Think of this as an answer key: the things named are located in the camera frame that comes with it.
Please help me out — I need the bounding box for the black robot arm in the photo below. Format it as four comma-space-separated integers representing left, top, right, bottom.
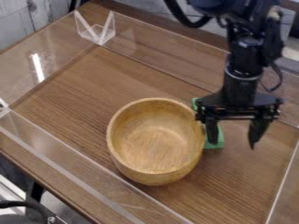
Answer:
188, 0, 284, 145

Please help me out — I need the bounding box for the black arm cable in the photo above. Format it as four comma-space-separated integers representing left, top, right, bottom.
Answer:
162, 0, 213, 29

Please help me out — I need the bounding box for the clear acrylic corner bracket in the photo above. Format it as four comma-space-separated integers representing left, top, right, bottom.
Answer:
73, 11, 115, 46

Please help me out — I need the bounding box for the black metal table leg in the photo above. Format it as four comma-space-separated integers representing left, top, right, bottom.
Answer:
26, 181, 45, 203

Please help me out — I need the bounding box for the black cable under table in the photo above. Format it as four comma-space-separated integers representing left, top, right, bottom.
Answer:
0, 200, 47, 224

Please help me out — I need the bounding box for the green rectangular block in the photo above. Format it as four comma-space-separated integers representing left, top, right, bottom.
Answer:
190, 97, 225, 150

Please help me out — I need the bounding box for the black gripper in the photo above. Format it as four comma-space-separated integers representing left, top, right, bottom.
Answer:
193, 92, 284, 149

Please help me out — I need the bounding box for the brown wooden bowl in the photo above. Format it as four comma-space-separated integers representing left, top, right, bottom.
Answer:
106, 98, 205, 186

